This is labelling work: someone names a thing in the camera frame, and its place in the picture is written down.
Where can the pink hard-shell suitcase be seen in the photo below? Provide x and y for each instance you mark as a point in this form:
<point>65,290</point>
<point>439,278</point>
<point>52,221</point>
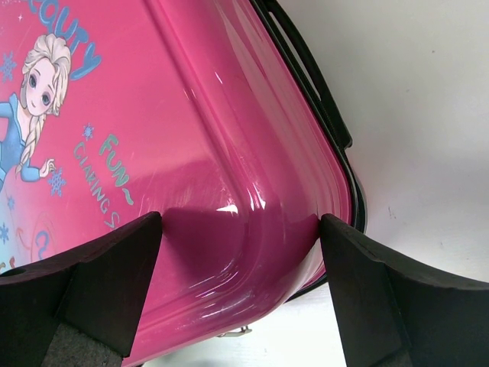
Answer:
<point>212,113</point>

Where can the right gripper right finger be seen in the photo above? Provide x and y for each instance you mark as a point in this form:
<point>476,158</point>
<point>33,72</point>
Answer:
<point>393,310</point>

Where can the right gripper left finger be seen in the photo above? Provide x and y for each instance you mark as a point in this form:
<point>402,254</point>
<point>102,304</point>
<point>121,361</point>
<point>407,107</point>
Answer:
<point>81,307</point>

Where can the silver zipper pull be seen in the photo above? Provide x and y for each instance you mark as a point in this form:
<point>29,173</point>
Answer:
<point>244,330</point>

